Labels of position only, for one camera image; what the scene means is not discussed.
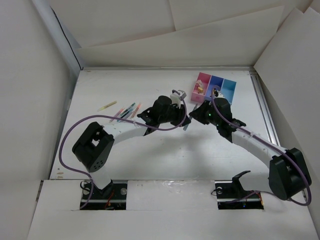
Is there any purple cable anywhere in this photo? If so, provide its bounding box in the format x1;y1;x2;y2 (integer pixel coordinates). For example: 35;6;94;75
211;85;313;207
58;89;188;210

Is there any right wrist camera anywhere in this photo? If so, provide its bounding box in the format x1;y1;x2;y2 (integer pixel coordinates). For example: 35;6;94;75
212;91;224;98

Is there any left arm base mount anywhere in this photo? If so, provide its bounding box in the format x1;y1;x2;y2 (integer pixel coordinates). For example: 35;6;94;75
79;180;128;211

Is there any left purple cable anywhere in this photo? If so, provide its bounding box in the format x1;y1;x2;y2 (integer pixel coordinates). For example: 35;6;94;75
58;89;188;210

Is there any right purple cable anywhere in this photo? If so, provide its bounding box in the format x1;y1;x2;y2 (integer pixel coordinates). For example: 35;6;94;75
211;85;313;207

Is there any light blue drawer box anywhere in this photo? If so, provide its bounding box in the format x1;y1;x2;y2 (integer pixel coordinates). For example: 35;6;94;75
220;79;237;105

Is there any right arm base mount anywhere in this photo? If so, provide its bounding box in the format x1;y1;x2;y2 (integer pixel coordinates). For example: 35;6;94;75
211;170;264;210

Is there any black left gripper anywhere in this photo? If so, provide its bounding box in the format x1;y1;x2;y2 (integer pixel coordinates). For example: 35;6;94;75
158;102;190;127

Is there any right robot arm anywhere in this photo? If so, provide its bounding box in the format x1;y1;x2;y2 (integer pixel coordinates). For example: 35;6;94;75
189;97;312;206

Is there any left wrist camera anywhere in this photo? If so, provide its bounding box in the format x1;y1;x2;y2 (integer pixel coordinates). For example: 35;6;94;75
170;90;187;107

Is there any orange highlighter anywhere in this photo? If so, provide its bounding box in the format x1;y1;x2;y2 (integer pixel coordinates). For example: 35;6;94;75
131;102;142;119

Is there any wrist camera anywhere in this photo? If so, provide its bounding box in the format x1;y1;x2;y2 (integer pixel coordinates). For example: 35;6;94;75
170;90;187;107
212;91;224;98

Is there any blue utility knife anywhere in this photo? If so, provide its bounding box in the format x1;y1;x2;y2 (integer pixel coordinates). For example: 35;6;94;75
183;104;198;131

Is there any aluminium rail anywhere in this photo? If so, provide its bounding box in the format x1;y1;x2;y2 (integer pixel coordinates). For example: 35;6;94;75
249;71;281;146

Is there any purple drawer box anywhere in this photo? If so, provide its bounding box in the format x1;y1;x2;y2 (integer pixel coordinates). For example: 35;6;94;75
204;75;224;101

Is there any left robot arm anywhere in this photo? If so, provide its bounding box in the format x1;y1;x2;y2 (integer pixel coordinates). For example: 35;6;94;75
72;90;191;199

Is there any pink drawer box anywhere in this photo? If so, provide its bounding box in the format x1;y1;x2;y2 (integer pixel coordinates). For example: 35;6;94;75
190;72;211;103

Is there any yellow highlighter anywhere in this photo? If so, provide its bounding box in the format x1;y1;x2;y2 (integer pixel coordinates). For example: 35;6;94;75
97;101;117;112

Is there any pink purple highlighter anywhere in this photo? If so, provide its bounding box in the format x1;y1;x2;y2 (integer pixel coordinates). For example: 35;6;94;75
109;107;125;123

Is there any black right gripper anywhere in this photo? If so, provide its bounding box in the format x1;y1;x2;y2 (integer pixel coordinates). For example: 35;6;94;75
189;99;221;127

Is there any green cap gel pen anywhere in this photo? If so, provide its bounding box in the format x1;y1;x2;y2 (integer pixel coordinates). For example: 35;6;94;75
119;102;136;119

